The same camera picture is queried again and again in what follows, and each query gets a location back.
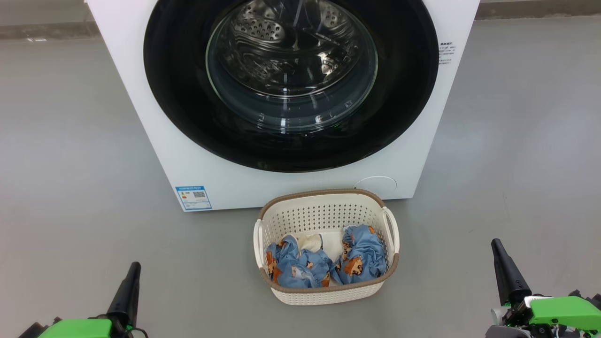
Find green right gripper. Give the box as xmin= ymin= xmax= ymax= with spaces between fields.
xmin=485 ymin=238 xmax=601 ymax=338

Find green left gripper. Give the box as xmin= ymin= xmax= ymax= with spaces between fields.
xmin=19 ymin=262 xmax=147 ymax=338

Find blue bear-print garment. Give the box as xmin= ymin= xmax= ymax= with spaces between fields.
xmin=331 ymin=225 xmax=388 ymax=285

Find blue and cream printed garment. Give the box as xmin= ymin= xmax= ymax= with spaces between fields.
xmin=264 ymin=232 xmax=335 ymax=289

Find black round glass washer door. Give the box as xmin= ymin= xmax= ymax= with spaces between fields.
xmin=143 ymin=0 xmax=439 ymax=173

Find white front-load washing machine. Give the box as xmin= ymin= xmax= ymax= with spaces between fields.
xmin=87 ymin=0 xmax=480 ymax=213

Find blue energy label sticker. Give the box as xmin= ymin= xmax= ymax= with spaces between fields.
xmin=175 ymin=186 xmax=213 ymax=211

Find round white filter cover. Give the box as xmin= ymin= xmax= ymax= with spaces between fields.
xmin=354 ymin=176 xmax=397 ymax=194

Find cream basket with brown rim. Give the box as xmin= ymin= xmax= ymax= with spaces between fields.
xmin=254 ymin=189 xmax=401 ymax=306

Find perforated stainless steel drum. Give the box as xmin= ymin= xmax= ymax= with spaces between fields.
xmin=221 ymin=0 xmax=371 ymax=94

